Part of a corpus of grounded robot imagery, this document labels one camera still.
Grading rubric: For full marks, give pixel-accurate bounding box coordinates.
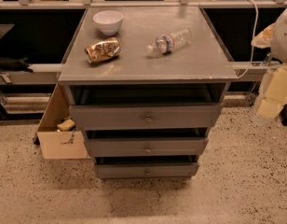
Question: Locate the grey drawer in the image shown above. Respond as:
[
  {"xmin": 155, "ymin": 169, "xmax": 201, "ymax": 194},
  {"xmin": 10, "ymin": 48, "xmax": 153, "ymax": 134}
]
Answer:
[
  {"xmin": 69, "ymin": 104, "xmax": 222, "ymax": 130},
  {"xmin": 94, "ymin": 162, "xmax": 198, "ymax": 179},
  {"xmin": 85, "ymin": 137, "xmax": 209, "ymax": 157}
]

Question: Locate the crushed gold can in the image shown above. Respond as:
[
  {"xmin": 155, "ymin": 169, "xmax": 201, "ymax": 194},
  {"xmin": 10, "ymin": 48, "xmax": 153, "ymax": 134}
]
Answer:
[{"xmin": 85, "ymin": 37, "xmax": 121, "ymax": 63}]

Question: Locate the grey bottom drawer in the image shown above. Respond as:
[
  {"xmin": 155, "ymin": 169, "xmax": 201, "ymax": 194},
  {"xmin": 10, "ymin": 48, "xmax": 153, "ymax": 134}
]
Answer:
[{"xmin": 94, "ymin": 162, "xmax": 198, "ymax": 179}]

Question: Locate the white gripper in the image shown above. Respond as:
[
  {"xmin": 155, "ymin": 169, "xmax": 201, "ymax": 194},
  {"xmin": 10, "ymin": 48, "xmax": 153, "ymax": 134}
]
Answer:
[{"xmin": 254, "ymin": 64, "xmax": 287, "ymax": 122}]

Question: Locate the metal rail frame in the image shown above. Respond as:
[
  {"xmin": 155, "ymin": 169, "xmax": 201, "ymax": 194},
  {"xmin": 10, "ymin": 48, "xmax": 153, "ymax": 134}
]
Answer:
[{"xmin": 0, "ymin": 0, "xmax": 287, "ymax": 110}]

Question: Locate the open cardboard box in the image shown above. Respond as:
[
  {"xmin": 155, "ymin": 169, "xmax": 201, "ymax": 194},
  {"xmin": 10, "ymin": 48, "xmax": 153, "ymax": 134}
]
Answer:
[{"xmin": 35, "ymin": 84, "xmax": 89, "ymax": 160}]

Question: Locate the grey drawer cabinet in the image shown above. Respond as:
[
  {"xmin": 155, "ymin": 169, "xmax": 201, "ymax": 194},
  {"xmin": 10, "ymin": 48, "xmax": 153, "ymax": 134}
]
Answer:
[{"xmin": 59, "ymin": 7, "xmax": 237, "ymax": 179}]

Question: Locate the grey middle drawer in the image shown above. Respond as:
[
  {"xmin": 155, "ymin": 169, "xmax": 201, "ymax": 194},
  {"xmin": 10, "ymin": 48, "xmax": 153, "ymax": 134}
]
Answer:
[{"xmin": 85, "ymin": 137, "xmax": 209, "ymax": 157}]

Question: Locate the yellow sponge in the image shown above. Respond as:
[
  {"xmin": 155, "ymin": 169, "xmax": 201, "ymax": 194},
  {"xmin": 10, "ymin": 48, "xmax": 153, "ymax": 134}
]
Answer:
[{"xmin": 57, "ymin": 119, "xmax": 75, "ymax": 132}]

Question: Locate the white bowl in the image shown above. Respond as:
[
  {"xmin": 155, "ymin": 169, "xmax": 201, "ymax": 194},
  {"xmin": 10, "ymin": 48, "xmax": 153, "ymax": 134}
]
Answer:
[{"xmin": 93, "ymin": 10, "xmax": 123, "ymax": 35}]

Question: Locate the black object on shelf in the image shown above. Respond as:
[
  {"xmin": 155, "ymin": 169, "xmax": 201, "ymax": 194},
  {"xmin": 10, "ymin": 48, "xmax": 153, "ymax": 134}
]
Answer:
[{"xmin": 0, "ymin": 57, "xmax": 33, "ymax": 73}]

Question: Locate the white cable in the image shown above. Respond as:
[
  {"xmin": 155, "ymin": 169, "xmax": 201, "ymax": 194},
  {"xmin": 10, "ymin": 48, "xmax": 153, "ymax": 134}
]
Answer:
[{"xmin": 238, "ymin": 0, "xmax": 260, "ymax": 79}]

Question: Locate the grey top drawer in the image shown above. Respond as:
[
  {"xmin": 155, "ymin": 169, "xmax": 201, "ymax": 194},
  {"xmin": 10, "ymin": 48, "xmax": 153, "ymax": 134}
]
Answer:
[{"xmin": 69, "ymin": 104, "xmax": 222, "ymax": 130}]

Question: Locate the clear plastic water bottle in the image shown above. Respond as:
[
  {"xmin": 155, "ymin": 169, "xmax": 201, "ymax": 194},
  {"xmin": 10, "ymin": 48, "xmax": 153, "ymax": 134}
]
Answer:
[{"xmin": 146, "ymin": 28, "xmax": 191, "ymax": 56}]

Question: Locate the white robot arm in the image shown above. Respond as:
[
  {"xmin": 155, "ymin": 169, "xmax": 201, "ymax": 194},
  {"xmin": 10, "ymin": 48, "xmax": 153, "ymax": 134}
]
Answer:
[{"xmin": 252, "ymin": 8, "xmax": 287, "ymax": 122}]

